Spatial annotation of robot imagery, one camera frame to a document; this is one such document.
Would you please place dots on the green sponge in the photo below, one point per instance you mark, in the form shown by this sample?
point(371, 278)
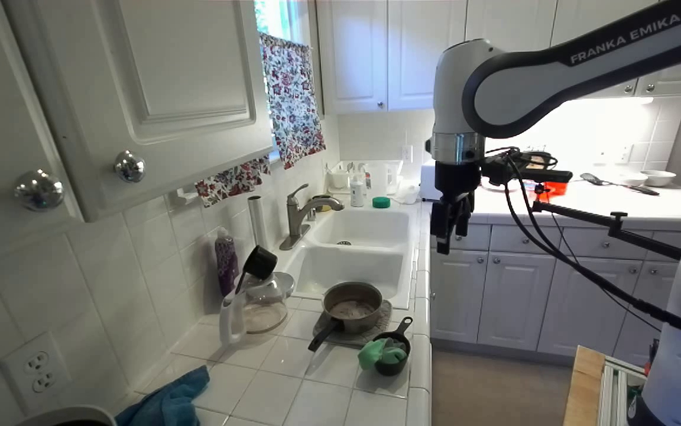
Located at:
point(382, 201)

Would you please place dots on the grey quilted pot holder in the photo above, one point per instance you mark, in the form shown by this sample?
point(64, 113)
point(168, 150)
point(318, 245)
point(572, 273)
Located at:
point(349, 318)

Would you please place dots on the steel frying pan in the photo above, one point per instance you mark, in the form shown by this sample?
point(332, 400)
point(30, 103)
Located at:
point(351, 292)

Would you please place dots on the paper towel roll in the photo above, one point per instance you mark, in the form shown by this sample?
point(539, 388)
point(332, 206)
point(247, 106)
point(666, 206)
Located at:
point(257, 220)

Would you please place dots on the purple soap bottle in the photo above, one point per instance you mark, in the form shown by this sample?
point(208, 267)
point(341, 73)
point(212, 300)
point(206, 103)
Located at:
point(222, 255)

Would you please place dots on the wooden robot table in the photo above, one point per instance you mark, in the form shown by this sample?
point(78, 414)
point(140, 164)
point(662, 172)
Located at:
point(585, 388)

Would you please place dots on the blue cloth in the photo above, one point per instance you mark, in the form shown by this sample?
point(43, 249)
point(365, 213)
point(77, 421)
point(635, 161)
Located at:
point(171, 402)

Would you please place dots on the chrome kitchen faucet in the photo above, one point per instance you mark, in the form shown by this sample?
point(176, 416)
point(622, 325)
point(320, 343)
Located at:
point(298, 212)

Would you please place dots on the floral window curtain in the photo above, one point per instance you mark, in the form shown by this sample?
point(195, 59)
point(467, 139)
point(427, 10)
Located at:
point(293, 118)

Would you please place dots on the glass coffee carafe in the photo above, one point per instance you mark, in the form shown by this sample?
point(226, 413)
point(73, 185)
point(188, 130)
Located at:
point(262, 292)

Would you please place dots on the white lower kitchen cabinets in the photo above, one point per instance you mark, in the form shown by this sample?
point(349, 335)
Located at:
point(497, 288)

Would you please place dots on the small black pot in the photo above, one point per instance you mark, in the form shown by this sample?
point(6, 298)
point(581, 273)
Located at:
point(397, 335)

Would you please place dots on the white wall power outlet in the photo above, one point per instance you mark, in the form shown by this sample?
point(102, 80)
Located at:
point(35, 372)

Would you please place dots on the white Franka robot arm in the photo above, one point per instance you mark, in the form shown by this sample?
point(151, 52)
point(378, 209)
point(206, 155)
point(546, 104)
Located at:
point(482, 93)

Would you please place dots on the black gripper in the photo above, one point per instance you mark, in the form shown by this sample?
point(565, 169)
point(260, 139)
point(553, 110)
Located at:
point(452, 209)

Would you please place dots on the round chrome cabinet knob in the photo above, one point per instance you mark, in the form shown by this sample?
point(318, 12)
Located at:
point(129, 167)
point(39, 190)

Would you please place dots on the white bowl rim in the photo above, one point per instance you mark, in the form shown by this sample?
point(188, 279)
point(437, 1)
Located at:
point(69, 416)

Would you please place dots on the white upper cabinet door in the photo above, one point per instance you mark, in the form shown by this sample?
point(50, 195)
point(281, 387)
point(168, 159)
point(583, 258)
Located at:
point(173, 80)

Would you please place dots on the white kitchen sink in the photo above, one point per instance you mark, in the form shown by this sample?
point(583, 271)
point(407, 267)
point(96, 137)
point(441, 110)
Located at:
point(359, 245)

